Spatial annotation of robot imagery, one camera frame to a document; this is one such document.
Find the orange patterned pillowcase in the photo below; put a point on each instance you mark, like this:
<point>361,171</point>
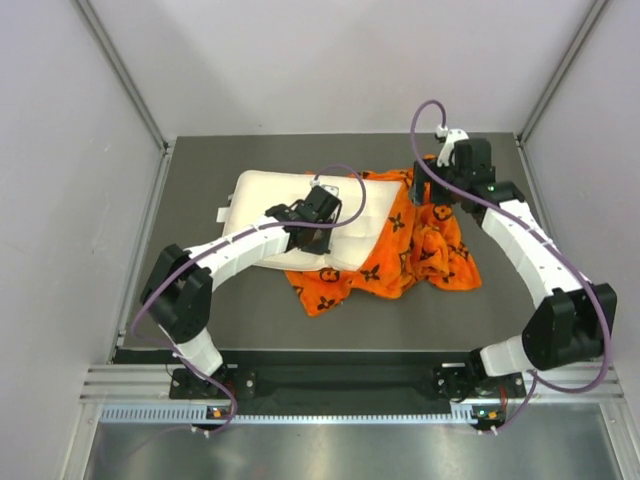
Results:
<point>416,244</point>

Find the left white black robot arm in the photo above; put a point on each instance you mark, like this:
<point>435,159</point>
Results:
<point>178,293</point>

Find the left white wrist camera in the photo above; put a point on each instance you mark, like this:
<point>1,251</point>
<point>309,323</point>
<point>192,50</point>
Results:
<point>321,192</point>

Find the white pillow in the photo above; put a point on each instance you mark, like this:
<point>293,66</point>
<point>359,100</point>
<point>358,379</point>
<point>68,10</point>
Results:
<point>349,246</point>

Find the left aluminium corner post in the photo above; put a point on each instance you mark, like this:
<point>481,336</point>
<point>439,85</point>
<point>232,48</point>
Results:
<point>100,34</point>

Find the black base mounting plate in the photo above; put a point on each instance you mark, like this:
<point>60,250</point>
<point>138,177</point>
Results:
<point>358,401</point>

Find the right aluminium corner post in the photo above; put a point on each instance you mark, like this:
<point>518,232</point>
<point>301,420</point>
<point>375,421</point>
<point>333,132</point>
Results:
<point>594,14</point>

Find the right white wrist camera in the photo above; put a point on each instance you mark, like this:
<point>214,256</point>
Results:
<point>448,138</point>

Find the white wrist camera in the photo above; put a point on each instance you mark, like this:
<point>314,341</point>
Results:
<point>321,192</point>
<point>448,138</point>

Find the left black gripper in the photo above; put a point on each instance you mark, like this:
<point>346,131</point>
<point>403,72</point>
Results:
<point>318,247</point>

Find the aluminium frame rail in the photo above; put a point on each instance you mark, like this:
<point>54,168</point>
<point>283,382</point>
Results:
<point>147,383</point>

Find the grey slotted cable duct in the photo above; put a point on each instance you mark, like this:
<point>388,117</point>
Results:
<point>205,414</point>

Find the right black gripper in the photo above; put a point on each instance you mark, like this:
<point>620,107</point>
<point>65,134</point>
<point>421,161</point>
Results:
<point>419,177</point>

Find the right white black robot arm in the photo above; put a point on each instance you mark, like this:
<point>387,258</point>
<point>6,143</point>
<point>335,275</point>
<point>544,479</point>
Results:
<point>573,318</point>

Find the aluminium corner post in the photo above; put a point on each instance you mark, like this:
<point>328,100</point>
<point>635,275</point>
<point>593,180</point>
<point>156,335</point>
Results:
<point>594,14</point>
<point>100,34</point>

